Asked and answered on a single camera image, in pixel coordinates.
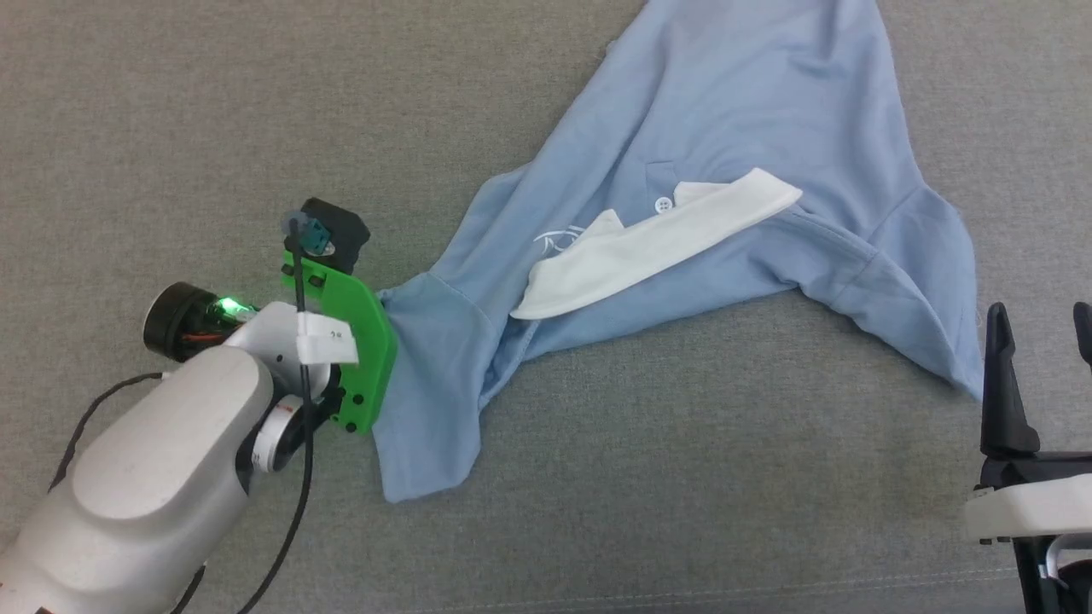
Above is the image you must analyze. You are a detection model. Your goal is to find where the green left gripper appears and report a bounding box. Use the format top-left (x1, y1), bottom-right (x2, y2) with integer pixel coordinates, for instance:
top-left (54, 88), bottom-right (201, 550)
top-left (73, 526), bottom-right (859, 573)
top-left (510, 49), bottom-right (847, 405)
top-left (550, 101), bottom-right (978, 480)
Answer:
top-left (142, 246), bottom-right (399, 437)

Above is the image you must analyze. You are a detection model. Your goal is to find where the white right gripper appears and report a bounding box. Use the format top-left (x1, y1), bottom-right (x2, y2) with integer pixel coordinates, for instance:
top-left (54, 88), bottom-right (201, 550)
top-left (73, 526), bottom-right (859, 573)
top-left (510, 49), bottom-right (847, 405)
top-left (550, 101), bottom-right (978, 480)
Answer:
top-left (963, 301), bottom-right (1092, 547)

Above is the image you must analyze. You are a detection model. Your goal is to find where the light blue polo shirt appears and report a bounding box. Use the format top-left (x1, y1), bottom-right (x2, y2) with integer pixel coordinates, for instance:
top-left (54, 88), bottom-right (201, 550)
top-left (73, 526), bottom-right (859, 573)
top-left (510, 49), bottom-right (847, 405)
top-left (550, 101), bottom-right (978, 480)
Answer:
top-left (373, 0), bottom-right (985, 504)

